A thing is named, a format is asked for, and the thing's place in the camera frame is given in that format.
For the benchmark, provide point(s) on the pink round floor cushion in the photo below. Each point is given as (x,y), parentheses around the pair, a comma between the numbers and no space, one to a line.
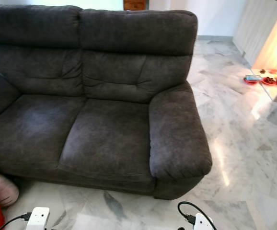
(7,189)

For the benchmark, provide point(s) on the dark grey two-seat sofa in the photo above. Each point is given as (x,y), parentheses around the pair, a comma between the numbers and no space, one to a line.
(100,139)

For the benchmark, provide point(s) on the brown wooden cabinet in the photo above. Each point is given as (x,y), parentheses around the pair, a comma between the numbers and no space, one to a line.
(136,5)

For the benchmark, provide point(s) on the red plate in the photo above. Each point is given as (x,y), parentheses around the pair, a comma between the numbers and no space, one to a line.
(251,82)

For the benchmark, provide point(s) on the blue packet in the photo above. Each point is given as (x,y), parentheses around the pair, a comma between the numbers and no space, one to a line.
(253,77)

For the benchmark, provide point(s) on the white cupboard with lit niche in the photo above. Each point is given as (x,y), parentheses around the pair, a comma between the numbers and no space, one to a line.
(253,24)

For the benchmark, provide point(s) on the red bowl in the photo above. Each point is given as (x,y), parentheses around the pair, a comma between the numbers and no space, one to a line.
(269,81)

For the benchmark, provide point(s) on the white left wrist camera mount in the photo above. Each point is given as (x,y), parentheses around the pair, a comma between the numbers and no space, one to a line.
(38,218)

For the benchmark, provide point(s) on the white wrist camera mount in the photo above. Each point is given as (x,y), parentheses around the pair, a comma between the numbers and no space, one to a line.
(202,222)
(38,218)

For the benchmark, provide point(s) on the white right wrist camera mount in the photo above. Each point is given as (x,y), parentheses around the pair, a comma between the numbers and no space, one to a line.
(202,222)

